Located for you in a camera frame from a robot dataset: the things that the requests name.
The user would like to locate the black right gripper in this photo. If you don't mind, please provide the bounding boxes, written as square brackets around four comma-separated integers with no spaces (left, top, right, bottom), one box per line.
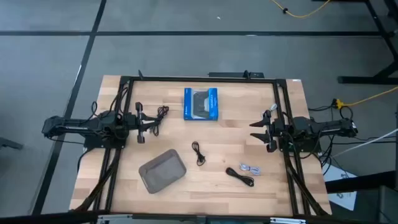
[249,109,279,153]

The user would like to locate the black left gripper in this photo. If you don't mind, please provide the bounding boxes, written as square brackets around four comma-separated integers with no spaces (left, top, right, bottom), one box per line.
[134,101,160,144]

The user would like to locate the white braided USB-C cable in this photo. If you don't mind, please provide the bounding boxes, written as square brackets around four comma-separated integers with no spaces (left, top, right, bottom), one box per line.
[239,163,261,176]

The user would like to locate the grey translucent plastic bin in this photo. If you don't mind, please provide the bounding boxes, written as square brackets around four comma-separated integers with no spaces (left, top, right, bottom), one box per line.
[138,149,188,195]

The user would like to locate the black usb-c cable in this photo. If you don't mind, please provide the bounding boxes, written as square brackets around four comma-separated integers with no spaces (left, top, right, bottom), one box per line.
[151,105,170,137]
[191,141,206,167]
[225,167,255,187]

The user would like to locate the blue game controller box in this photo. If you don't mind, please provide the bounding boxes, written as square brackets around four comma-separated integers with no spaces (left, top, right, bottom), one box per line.
[183,87,219,121]

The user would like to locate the white printed paper sheet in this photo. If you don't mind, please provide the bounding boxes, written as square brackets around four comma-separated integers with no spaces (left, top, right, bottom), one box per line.
[322,163,358,212]

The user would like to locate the black floor beam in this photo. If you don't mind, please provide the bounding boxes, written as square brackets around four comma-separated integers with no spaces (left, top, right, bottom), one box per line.
[325,170,396,194]

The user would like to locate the black table stand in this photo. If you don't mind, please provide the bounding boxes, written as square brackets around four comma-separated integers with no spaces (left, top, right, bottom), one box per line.
[312,0,398,85]

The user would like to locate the grey floor stand leg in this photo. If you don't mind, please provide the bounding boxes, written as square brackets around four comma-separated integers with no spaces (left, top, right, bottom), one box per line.
[0,136,24,151]

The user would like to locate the black mounting bracket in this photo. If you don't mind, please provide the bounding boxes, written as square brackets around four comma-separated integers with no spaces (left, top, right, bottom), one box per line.
[207,70,265,79]

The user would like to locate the black aluminium table frame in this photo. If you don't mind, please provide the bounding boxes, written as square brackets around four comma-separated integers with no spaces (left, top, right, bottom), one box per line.
[73,74,332,218]

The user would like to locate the yellow extension cord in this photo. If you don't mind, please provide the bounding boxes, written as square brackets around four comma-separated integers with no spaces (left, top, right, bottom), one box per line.
[332,86,398,110]

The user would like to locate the white floor cable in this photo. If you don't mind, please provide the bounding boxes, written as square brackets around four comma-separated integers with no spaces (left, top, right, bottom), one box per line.
[331,128,398,158]

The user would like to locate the thin yellow floor cable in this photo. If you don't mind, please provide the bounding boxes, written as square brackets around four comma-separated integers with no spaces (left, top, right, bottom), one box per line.
[269,0,331,19]

